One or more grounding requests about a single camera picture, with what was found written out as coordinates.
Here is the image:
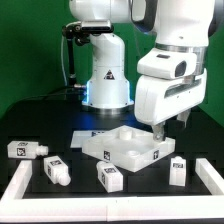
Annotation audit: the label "white tag sheet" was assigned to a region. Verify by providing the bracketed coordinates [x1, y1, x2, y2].
[70, 130, 104, 148]

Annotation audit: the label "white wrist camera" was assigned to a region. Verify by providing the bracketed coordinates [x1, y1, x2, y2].
[137, 48, 197, 80]

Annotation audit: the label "black cables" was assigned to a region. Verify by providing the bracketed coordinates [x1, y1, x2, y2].
[6, 85, 88, 113]

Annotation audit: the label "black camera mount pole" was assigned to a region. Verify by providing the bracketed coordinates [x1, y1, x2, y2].
[62, 22, 84, 85]

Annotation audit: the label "white square tabletop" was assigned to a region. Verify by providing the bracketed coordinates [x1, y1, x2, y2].
[82, 126, 175, 172]

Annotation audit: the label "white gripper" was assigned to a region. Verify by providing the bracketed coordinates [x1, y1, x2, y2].
[134, 71, 207, 141]

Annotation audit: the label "white U-shaped obstacle fence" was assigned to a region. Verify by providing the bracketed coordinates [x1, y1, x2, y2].
[0, 160, 224, 223]

